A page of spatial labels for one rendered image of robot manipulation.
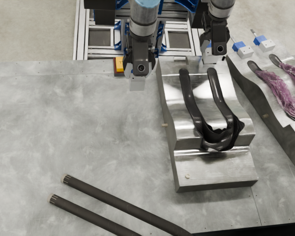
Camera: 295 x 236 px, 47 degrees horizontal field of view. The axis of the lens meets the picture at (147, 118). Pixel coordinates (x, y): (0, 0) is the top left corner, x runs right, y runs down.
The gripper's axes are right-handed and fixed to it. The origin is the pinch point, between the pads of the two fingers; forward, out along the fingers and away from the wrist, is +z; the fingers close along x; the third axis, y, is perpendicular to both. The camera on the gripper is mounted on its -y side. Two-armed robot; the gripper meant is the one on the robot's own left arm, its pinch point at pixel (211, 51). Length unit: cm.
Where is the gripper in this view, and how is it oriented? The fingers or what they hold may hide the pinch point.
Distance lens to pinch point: 128.6
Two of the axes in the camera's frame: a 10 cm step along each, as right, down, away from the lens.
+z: 0.2, 3.8, 9.2
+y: -1.2, -9.2, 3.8
